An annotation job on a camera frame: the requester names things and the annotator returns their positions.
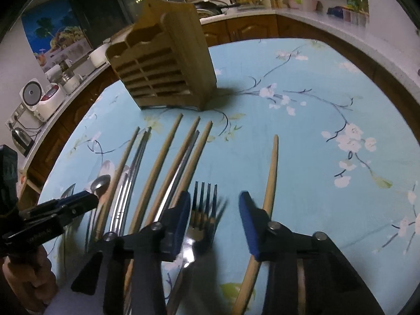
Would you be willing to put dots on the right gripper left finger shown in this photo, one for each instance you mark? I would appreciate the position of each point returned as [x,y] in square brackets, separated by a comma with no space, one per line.
[99,286]

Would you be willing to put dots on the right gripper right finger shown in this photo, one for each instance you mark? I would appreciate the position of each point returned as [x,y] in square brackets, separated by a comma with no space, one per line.
[308,274]

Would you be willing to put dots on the large steel fork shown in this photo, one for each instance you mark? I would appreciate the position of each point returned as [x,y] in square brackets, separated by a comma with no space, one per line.
[68,192]

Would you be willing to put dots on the small steel fork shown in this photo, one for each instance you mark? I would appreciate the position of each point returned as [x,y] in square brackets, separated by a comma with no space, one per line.
[199,238]

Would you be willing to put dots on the steel spoon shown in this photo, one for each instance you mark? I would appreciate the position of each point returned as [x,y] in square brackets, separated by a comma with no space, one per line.
[99,185]

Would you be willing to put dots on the person's left hand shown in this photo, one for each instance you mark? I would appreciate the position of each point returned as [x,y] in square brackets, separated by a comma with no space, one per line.
[34,288]

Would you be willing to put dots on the wooden chopstick far right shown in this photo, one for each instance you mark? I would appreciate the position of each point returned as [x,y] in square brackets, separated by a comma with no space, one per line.
[253,268]

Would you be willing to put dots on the wooden chopstick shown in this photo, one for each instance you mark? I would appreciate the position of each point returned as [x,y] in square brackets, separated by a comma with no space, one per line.
[253,268]
[171,174]
[152,179]
[107,198]
[191,166]

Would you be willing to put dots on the steel chopstick left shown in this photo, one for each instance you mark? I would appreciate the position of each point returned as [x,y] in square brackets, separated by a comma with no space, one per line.
[129,183]

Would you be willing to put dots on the steel chopstick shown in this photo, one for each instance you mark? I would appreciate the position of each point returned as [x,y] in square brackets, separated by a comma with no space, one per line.
[129,183]
[133,183]

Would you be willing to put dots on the steel chopstick right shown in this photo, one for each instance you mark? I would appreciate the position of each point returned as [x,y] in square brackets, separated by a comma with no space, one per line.
[133,183]

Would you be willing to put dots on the wooden chopstick far left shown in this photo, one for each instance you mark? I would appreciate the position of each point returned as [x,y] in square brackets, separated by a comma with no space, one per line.
[107,198]

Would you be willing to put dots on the dark chopstick middle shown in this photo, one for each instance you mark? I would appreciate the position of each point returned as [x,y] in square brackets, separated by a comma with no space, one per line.
[169,194]

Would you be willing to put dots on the steel electric kettle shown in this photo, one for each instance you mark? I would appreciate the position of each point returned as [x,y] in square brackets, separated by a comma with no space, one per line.
[22,140]

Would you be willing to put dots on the white rice cooker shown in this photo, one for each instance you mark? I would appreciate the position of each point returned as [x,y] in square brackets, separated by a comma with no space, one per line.
[42,102]

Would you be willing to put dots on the small white cooker pot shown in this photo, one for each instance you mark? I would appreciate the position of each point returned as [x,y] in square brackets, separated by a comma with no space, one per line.
[70,81]

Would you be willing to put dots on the white round pot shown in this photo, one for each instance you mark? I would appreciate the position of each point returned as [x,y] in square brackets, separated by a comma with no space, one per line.
[98,56]

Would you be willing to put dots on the wooden utensil holder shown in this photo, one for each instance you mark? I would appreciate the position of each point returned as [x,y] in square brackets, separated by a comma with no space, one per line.
[164,60]

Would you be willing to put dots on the black frying pan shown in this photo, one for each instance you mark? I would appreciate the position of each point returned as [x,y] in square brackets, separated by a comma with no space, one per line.
[207,8]

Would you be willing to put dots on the yellow oil bottle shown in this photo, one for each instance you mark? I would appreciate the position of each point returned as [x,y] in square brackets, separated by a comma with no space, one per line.
[353,5]

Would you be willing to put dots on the tropical fruit wall poster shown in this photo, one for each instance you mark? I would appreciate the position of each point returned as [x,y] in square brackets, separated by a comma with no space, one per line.
[54,34]

